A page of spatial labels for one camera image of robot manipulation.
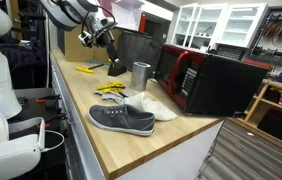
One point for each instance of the black grid crate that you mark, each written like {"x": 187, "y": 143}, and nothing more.
{"x": 231, "y": 52}

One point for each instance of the red and black microwave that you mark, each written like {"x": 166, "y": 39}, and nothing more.
{"x": 227, "y": 86}

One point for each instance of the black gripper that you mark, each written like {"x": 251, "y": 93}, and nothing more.
{"x": 108, "y": 41}

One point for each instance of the black storage bin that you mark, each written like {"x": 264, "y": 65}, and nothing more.
{"x": 277, "y": 125}

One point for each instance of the wooden shelf unit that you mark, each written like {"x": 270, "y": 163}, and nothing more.
{"x": 259, "y": 100}

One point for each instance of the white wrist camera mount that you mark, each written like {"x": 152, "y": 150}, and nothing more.
{"x": 85, "y": 39}

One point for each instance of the white crumpled cloth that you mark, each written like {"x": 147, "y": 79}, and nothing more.
{"x": 154, "y": 108}

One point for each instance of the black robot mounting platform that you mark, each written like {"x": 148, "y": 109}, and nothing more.
{"x": 31, "y": 106}

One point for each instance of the dark grey fabric bin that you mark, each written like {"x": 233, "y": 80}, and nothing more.
{"x": 136, "y": 48}

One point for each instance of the red cylinder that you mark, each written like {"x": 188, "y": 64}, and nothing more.
{"x": 142, "y": 23}

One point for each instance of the grey canvas sneaker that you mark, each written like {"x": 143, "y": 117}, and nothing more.
{"x": 124, "y": 120}

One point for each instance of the metal cylinder can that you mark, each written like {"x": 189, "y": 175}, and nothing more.
{"x": 140, "y": 76}

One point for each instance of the black clamp orange tip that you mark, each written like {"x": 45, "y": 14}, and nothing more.
{"x": 47, "y": 99}
{"x": 52, "y": 120}

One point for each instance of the white workbench base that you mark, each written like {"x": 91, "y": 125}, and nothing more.
{"x": 181, "y": 156}

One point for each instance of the black wedge wrench stand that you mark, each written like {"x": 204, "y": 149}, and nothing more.
{"x": 117, "y": 70}

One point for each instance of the white glass door cabinet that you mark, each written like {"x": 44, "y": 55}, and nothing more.
{"x": 241, "y": 30}

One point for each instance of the large cardboard box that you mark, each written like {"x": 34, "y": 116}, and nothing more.
{"x": 71, "y": 50}

